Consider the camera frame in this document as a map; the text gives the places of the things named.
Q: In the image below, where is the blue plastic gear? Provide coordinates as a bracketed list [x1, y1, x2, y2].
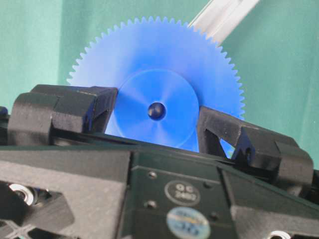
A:
[68, 17, 244, 152]

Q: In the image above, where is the square aluminium profile frame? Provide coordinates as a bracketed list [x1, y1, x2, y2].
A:
[188, 0, 259, 46]

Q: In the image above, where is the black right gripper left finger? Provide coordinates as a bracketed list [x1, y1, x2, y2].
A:
[7, 85, 118, 146]

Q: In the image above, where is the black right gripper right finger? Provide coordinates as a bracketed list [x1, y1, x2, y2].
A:
[197, 107, 314, 185]

